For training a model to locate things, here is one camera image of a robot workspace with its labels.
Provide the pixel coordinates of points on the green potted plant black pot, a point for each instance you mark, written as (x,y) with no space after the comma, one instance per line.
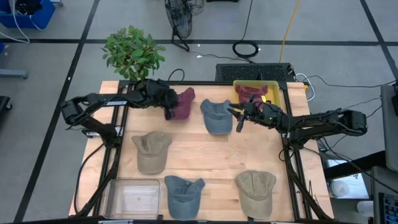
(133,53)

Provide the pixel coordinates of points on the white tape roll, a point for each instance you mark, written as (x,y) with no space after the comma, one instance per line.
(339,188)

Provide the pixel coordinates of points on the blue storage bin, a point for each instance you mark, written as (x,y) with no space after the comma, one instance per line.
(43,18)

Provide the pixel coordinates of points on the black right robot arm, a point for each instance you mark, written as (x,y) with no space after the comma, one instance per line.
(326,123)

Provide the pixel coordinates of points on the grey monitor panel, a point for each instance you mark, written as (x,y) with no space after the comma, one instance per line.
(390,130)

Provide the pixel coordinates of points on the yellow plastic bin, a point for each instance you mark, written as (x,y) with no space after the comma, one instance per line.
(273,90)

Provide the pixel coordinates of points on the black computer case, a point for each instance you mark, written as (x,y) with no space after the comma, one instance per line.
(248,72)

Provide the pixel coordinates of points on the black floor fan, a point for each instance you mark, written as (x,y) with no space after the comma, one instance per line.
(180,18)

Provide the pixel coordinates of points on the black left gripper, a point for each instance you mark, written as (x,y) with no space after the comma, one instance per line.
(171,102)

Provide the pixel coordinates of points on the maroon baseball cap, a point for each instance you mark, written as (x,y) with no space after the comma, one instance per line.
(248,91)
(185,105)

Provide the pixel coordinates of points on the black chair caster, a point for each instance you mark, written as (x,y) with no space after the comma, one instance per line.
(3,104)

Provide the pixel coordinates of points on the dark display screen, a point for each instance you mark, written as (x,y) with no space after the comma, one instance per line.
(390,208)

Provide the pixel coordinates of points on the grey furniture foot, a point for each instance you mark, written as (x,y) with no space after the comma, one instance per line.
(12,74)

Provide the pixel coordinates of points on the black aluminium table frame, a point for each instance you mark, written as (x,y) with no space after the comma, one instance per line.
(205,83)

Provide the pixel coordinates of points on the small yellow clip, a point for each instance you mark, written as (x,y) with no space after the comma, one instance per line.
(306,87)

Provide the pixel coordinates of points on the grey equipment box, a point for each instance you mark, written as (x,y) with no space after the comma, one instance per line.
(385,180)

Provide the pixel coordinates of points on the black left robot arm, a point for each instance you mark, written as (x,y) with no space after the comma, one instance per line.
(93,99)

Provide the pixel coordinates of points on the khaki baseball cap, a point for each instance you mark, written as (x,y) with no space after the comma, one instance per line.
(255,193)
(152,155)

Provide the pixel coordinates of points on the blue-grey baseball cap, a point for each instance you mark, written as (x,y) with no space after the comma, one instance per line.
(217,119)
(183,199)

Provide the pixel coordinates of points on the black bar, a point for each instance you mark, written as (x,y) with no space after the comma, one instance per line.
(354,165)

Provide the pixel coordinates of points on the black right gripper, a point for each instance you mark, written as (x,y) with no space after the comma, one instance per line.
(248,112)

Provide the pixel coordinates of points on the white cup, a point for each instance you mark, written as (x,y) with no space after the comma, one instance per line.
(365,208)

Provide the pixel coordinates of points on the clear plastic bin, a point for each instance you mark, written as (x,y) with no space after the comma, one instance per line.
(132,199)

